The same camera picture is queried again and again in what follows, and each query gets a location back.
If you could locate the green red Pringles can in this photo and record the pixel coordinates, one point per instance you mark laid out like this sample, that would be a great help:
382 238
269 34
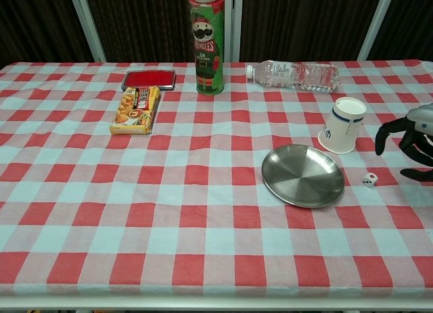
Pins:
206 49

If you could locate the clear plastic water bottle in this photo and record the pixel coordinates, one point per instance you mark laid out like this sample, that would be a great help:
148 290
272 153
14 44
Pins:
294 75

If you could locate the dark corrugated partition panel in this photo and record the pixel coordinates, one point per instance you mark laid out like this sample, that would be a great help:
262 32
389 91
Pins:
304 22
34 22
412 22
145 22

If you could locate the yellow snack box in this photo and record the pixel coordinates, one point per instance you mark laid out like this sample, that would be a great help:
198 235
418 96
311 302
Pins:
135 112

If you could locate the white partition frame post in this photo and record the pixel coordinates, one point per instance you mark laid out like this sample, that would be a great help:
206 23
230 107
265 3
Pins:
233 25
88 25
375 25

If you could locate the red white checkered tablecloth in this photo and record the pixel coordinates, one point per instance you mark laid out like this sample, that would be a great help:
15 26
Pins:
169 208

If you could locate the round metal plate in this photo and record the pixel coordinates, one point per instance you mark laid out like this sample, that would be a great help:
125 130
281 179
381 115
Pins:
302 176

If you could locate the red ink pad tin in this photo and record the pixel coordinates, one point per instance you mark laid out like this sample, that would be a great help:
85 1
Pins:
149 79

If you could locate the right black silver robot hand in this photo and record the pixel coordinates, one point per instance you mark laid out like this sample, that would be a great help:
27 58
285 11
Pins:
388 132

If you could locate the white paper cup blue print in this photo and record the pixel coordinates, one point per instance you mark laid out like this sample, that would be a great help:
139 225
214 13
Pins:
341 130

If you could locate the white die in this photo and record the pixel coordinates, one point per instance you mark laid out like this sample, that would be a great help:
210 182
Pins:
368 182

